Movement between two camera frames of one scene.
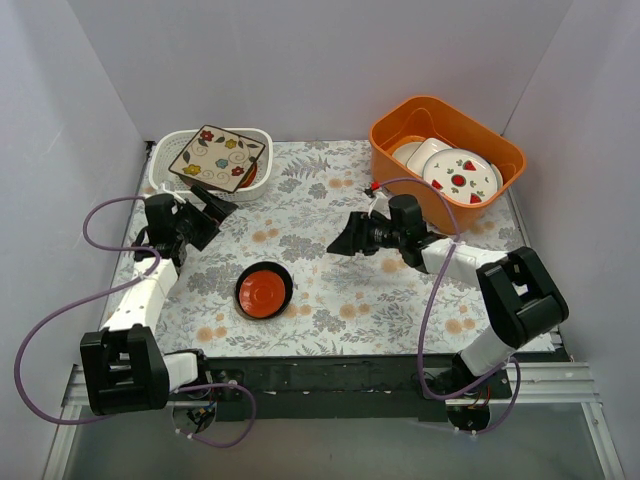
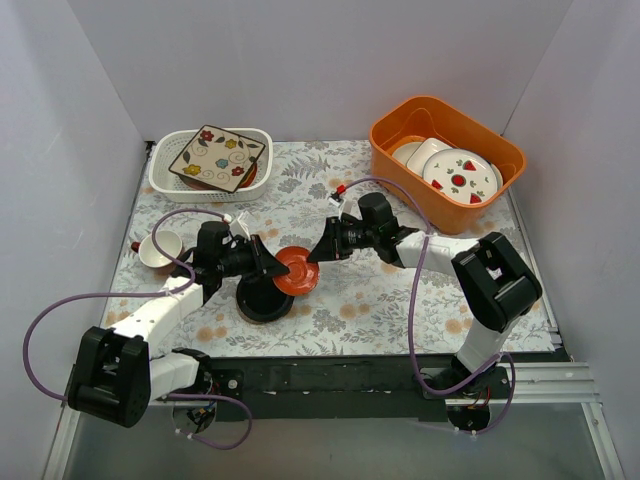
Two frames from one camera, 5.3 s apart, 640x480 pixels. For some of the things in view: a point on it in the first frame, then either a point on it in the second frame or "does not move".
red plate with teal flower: (250, 176) does not move
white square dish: (426, 149) does not move
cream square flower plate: (218, 158) does not move
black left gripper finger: (215, 207) to (268, 263)
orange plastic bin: (476, 163) does not move
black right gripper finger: (356, 236) to (328, 246)
